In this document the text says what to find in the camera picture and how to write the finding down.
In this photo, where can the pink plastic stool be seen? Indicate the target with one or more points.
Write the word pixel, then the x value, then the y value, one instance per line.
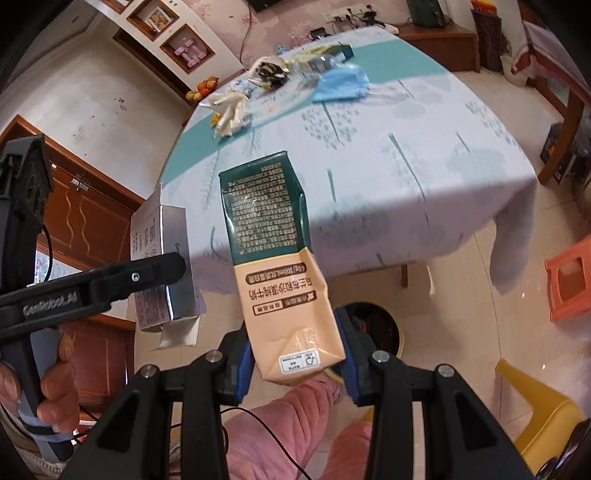
pixel 568 295

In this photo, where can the fruit bowl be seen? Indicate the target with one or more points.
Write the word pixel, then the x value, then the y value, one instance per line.
pixel 205 86

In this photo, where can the red round tin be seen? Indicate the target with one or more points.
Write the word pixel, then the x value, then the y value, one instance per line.
pixel 482 4

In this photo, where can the wooden television cabinet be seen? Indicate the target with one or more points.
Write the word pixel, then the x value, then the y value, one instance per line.
pixel 443 46

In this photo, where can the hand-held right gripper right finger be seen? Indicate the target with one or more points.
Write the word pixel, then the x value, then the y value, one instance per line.
pixel 353 374

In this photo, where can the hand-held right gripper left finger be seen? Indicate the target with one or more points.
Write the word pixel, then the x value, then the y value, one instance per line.
pixel 242 374

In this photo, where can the dark cardboard box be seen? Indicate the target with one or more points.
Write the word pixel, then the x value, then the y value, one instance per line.
pixel 556 152

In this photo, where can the dark green box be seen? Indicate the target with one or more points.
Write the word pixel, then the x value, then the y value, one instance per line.
pixel 344 51

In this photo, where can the blue face mask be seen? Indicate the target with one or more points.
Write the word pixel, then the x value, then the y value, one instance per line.
pixel 339 85

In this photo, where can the peach green milk carton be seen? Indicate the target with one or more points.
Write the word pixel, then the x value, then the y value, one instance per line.
pixel 277 286

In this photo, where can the white wall niche shelf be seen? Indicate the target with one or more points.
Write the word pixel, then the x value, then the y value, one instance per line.
pixel 138 41

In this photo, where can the dark wicker basket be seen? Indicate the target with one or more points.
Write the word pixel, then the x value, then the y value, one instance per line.
pixel 487 41

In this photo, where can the person's leg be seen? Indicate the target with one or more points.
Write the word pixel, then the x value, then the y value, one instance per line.
pixel 351 452
pixel 277 424

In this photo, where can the white silver cardboard box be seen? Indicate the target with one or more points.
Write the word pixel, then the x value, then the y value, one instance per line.
pixel 175 230

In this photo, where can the black round trash bin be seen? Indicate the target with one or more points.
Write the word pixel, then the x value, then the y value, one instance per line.
pixel 378 327

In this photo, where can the person's left hand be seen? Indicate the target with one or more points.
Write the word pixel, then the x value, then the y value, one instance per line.
pixel 62 392

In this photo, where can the clear plastic bottle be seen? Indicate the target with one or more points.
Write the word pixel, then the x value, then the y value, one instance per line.
pixel 323 62

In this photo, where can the person's right leg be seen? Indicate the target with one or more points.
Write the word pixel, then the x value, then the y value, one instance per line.
pixel 351 452

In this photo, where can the picture frame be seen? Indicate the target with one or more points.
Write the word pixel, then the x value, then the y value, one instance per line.
pixel 158 18

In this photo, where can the white bucket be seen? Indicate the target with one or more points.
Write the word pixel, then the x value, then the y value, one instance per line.
pixel 512 69

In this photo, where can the black television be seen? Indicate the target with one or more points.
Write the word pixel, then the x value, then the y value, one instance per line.
pixel 263 3

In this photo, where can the yellow plastic chair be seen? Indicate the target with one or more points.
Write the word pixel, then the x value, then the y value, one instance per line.
pixel 540 410

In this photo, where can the brown wooden door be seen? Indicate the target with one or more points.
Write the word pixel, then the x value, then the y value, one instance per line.
pixel 92 217

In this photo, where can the side table with pink cloth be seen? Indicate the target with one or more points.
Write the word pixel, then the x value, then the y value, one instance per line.
pixel 540 50

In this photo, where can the small yellow wrapper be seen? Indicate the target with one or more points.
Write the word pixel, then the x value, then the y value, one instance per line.
pixel 215 120

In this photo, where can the leaf print tablecloth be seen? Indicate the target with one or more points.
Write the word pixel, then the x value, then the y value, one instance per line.
pixel 392 152

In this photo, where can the person's left leg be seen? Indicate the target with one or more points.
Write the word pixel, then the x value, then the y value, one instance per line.
pixel 277 424

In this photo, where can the pink dumbbell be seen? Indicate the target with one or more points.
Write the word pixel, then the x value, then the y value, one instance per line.
pixel 187 57
pixel 194 46

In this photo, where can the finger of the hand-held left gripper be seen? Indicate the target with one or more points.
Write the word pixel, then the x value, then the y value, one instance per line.
pixel 138 277

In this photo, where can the black yellow crumpled wrapper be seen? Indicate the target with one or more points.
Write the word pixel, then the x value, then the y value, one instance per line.
pixel 270 77

